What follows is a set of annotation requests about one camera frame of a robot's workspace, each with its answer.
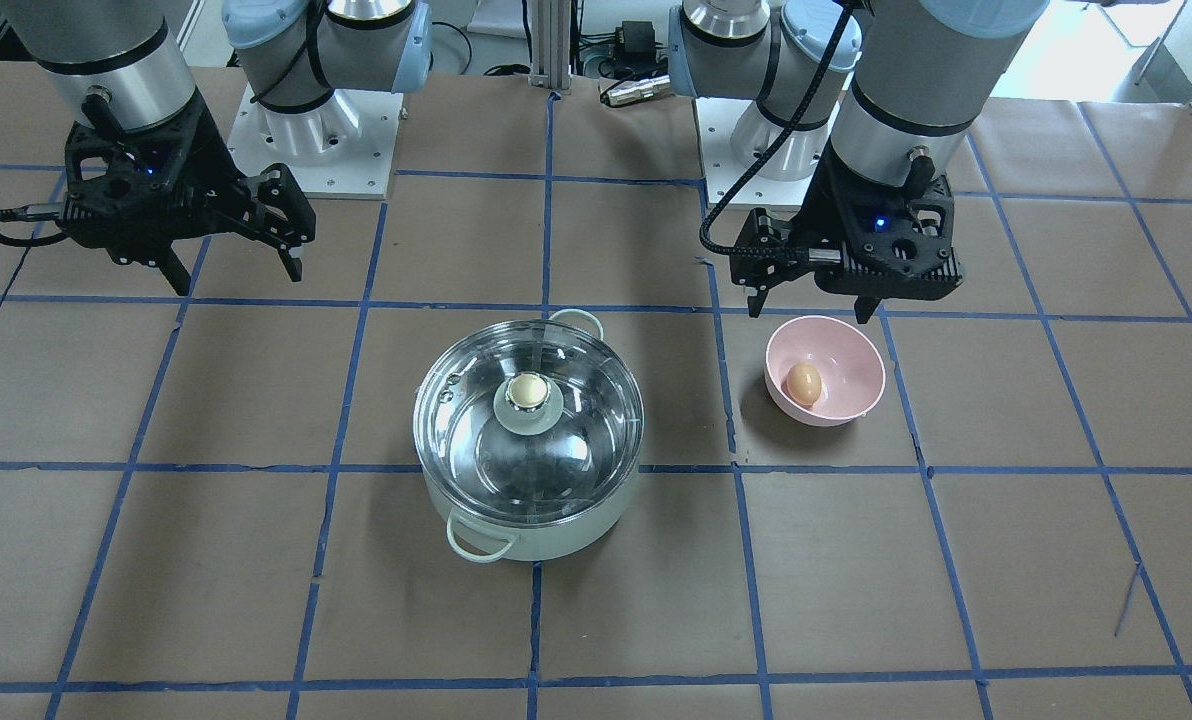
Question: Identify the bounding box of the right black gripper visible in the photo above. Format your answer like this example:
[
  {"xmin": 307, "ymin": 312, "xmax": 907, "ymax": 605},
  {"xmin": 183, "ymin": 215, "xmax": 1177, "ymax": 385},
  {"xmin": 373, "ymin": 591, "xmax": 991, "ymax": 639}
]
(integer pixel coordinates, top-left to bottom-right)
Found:
[{"xmin": 60, "ymin": 91, "xmax": 317, "ymax": 297}]

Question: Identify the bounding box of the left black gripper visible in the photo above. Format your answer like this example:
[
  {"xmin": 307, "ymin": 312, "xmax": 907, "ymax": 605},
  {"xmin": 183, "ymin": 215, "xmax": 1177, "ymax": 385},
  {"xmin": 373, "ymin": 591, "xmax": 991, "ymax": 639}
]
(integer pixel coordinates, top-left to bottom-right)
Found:
[{"xmin": 732, "ymin": 145, "xmax": 963, "ymax": 325}]

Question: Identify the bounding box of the brown egg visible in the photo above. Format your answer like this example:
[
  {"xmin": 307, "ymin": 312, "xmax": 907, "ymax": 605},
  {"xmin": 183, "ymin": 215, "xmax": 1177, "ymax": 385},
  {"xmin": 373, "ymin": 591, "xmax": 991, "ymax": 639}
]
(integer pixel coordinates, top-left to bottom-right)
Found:
[{"xmin": 784, "ymin": 361, "xmax": 824, "ymax": 406}]

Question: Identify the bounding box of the glass pot lid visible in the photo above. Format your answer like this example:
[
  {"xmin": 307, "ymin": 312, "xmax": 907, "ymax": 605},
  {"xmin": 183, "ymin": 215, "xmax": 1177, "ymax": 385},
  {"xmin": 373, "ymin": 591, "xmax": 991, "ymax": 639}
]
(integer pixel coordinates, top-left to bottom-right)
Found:
[{"xmin": 412, "ymin": 319, "xmax": 645, "ymax": 527}]

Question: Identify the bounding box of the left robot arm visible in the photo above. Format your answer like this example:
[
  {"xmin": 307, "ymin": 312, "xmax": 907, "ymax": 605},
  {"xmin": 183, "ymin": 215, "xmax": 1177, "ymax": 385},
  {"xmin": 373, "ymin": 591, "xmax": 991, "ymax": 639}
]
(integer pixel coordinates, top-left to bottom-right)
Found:
[{"xmin": 666, "ymin": 1, "xmax": 1047, "ymax": 324}]

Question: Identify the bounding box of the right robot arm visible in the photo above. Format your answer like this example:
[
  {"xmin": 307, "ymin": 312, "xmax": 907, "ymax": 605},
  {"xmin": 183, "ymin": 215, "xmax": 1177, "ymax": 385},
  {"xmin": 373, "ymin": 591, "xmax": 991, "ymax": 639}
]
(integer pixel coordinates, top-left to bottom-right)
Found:
[{"xmin": 0, "ymin": 1, "xmax": 432, "ymax": 296}]

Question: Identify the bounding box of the pale green electric pot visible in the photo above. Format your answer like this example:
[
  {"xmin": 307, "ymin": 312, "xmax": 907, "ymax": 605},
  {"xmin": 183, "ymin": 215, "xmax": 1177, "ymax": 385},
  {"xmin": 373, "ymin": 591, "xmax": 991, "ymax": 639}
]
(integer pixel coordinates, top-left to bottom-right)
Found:
[{"xmin": 412, "ymin": 309, "xmax": 646, "ymax": 564}]

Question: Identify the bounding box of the pink bowl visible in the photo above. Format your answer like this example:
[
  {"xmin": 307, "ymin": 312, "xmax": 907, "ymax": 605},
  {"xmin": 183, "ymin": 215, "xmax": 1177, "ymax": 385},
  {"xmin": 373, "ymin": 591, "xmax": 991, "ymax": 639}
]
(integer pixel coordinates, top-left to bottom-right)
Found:
[{"xmin": 764, "ymin": 316, "xmax": 888, "ymax": 428}]

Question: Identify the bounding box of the silver cylindrical connector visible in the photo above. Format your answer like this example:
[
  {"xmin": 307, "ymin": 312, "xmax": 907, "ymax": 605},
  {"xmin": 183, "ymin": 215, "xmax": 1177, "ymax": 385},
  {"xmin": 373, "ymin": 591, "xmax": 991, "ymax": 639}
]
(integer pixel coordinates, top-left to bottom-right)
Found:
[{"xmin": 600, "ymin": 76, "xmax": 673, "ymax": 108}]

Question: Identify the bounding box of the black power adapter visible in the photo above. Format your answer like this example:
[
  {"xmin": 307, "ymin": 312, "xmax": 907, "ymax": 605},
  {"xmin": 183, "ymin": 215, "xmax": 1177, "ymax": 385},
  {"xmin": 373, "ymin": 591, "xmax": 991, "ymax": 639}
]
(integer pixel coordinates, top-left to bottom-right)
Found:
[{"xmin": 615, "ymin": 20, "xmax": 657, "ymax": 58}]

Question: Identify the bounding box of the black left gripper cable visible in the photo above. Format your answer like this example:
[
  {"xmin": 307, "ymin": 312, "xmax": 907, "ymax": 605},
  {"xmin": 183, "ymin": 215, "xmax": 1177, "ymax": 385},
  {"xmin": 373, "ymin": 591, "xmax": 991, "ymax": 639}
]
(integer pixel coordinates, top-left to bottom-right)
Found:
[{"xmin": 699, "ymin": 8, "xmax": 859, "ymax": 263}]

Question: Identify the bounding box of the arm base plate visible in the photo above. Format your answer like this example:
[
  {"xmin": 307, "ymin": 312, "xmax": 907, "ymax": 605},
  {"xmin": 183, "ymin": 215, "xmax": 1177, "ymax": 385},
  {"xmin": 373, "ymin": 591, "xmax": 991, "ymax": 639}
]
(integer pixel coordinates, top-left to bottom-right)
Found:
[
  {"xmin": 226, "ymin": 87, "xmax": 404, "ymax": 201},
  {"xmin": 695, "ymin": 97, "xmax": 839, "ymax": 210}
]

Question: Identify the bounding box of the aluminium frame post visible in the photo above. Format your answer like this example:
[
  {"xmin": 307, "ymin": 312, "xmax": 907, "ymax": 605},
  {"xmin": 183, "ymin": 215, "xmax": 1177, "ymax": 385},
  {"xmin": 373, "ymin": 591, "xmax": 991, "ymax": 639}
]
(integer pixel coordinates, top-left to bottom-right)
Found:
[{"xmin": 526, "ymin": 1, "xmax": 576, "ymax": 95}]

